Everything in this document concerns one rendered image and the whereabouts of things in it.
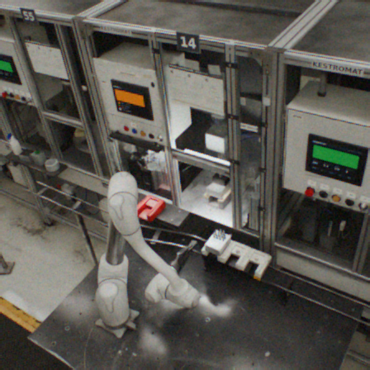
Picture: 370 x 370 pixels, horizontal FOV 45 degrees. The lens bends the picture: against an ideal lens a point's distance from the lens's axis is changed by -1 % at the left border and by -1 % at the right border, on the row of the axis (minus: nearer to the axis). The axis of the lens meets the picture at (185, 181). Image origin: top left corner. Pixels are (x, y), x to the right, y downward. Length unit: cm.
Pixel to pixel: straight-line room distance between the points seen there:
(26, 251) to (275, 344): 244
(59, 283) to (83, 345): 128
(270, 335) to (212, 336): 30
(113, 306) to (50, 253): 172
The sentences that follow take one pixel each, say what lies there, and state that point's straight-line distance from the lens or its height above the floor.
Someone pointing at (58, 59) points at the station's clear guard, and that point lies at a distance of 278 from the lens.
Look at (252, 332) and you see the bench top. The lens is 249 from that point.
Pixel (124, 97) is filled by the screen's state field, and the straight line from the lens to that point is 246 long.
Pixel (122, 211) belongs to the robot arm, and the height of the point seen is 148.
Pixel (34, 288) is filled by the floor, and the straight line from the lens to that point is 384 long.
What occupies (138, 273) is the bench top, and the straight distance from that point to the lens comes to 277.
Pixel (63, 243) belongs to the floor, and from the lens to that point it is 408.
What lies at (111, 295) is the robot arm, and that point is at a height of 95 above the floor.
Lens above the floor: 281
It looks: 40 degrees down
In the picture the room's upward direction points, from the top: 7 degrees counter-clockwise
